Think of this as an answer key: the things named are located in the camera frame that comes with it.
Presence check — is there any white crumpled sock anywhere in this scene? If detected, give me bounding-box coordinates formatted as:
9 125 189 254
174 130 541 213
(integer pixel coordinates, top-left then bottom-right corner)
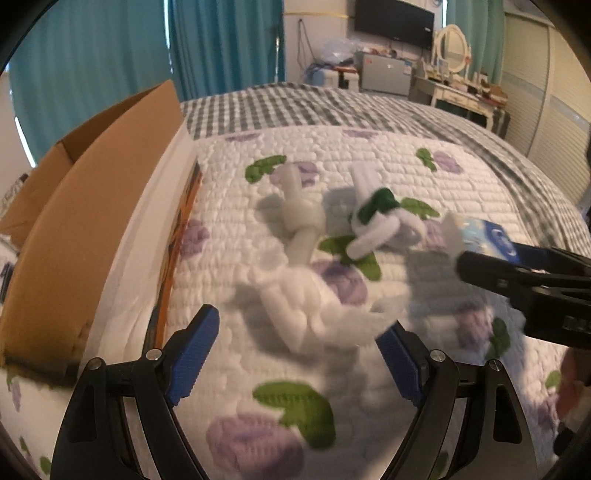
250 266 393 356

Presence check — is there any black wall television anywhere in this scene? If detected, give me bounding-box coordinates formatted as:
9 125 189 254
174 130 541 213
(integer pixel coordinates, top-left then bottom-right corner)
353 0 435 50

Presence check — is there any white dressing table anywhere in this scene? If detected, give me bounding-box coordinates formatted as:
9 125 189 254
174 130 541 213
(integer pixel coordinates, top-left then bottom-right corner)
409 76 496 131

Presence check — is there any teal side curtain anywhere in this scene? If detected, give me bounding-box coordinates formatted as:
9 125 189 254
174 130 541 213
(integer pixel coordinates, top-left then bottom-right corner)
447 0 505 84

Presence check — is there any cream knotted sock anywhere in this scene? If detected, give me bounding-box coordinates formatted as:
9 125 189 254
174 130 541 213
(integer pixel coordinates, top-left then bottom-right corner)
277 164 327 266

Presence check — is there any blue tissue pack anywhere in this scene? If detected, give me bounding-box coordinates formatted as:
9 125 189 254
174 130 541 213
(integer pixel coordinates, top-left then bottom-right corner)
441 212 520 264

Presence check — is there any white oval mirror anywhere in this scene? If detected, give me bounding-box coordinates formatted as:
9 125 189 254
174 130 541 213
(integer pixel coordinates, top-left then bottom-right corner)
432 24 472 74

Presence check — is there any white floral quilt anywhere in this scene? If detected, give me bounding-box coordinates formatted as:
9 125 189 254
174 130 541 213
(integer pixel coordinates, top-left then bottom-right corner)
1 126 590 479

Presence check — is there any white green knotted sock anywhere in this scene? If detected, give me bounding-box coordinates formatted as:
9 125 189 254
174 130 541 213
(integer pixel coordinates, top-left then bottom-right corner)
346 162 427 260

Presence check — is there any right hand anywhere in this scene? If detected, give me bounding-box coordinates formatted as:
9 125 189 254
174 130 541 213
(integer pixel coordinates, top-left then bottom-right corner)
556 348 590 420

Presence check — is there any white storage cabinet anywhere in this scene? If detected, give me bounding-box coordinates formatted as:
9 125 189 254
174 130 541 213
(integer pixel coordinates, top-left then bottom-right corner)
308 68 360 92

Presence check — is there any grey mini fridge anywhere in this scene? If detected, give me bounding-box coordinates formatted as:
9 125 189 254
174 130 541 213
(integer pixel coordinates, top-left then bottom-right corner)
356 52 413 97

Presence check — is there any cream louvred wardrobe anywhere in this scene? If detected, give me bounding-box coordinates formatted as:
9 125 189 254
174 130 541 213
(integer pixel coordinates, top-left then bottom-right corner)
501 12 590 204

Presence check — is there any teal window curtain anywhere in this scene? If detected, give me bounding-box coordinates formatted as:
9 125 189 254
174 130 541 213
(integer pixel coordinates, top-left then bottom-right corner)
8 1 286 162

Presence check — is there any brown cardboard box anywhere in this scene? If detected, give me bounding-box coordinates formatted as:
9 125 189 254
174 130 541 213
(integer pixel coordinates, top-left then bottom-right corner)
1 81 200 383

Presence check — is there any grey checked bed sheet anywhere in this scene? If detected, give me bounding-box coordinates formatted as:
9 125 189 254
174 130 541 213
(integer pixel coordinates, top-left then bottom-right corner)
180 82 582 220

